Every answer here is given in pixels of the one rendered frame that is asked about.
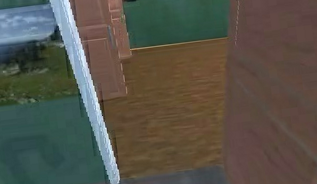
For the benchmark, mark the reddish brown wooden door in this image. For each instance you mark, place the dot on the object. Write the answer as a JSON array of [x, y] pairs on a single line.
[[101, 43], [285, 74]]

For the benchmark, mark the window with landscape view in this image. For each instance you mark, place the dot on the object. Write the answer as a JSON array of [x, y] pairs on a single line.
[[7, 54]]

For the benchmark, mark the white door frame post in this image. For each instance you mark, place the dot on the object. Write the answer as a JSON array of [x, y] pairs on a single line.
[[84, 85]]

